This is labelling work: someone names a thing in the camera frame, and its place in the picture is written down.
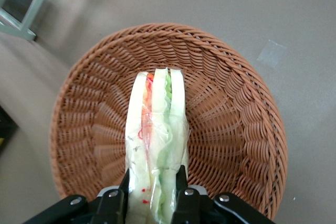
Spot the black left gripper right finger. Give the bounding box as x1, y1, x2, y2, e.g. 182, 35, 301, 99
170, 165, 276, 224

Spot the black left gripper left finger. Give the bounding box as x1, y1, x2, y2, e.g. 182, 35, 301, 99
23, 168, 131, 224

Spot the triangle sandwich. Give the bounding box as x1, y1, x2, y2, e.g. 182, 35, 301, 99
124, 67, 190, 224

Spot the brown wicker basket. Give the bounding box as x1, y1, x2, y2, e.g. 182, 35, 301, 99
49, 22, 289, 221

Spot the black yellow control appliance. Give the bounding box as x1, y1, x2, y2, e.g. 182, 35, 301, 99
0, 105, 19, 154

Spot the clear tape patch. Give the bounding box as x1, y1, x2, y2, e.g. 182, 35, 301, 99
256, 39, 287, 69

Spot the grey metal wire rack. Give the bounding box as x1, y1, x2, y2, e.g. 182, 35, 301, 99
0, 0, 59, 41

